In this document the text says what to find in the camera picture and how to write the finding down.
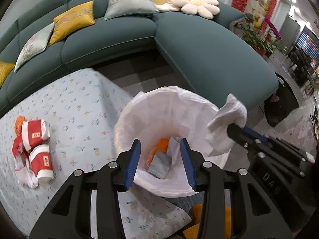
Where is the white printed paper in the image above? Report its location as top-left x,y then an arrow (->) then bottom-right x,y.
166,136 -> 182,165

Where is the white tissue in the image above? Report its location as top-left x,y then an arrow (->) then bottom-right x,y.
205,93 -> 248,157

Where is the small orange wrapper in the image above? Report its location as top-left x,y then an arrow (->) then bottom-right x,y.
15,116 -> 26,136

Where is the large orange snack bag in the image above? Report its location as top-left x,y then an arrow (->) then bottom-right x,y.
146,138 -> 169,167

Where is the white lined trash bin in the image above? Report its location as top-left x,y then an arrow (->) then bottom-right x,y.
114,86 -> 230,198

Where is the grey packet in bin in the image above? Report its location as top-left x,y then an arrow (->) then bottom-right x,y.
147,150 -> 171,180

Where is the black bag on floor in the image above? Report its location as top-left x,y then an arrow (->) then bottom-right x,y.
264,73 -> 299,127

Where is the floral light blue tablecloth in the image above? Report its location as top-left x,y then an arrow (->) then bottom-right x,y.
1,69 -> 191,238

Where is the orange yellow garment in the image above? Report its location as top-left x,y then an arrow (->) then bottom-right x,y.
183,203 -> 232,239

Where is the red white cup lower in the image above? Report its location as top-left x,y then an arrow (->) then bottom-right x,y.
29,144 -> 54,185

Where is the red white cup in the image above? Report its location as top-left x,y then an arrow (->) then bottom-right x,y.
29,144 -> 54,185
22,119 -> 50,151

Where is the potted flower plant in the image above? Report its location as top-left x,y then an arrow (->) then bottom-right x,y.
234,12 -> 282,57

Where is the red white cup upper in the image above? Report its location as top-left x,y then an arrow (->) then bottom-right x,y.
22,119 -> 50,151

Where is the red white plastic wrapper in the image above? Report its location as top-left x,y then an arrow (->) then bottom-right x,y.
12,136 -> 38,189

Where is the white flower pillow right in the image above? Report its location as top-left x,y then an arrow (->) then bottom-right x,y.
171,0 -> 221,20

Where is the dark green sectional sofa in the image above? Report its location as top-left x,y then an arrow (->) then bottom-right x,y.
1,0 -> 278,114

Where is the grey silver cushion right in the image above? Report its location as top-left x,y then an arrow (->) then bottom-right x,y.
104,0 -> 159,21

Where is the grey silver cushion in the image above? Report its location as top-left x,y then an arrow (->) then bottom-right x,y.
104,0 -> 159,21
14,22 -> 54,72

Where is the grey silver cushion left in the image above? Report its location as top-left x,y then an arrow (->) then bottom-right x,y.
14,22 -> 54,72

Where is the yellow cushion centre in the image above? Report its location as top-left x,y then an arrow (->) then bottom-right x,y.
48,1 -> 95,46

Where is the yellow cushion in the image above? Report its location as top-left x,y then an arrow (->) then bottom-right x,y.
48,1 -> 95,46
0,61 -> 15,87

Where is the yellow cushion left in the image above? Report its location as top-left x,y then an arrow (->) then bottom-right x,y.
0,61 -> 15,87

